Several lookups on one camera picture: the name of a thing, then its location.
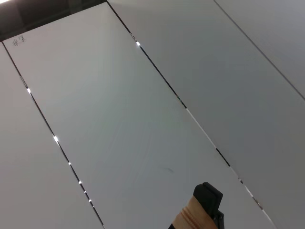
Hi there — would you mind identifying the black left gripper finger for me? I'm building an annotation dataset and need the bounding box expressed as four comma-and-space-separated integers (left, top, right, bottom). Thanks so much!
193, 181, 225, 229

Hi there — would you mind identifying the khaki canvas food bag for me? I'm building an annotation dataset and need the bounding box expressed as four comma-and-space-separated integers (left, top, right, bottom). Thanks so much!
170, 197, 213, 229

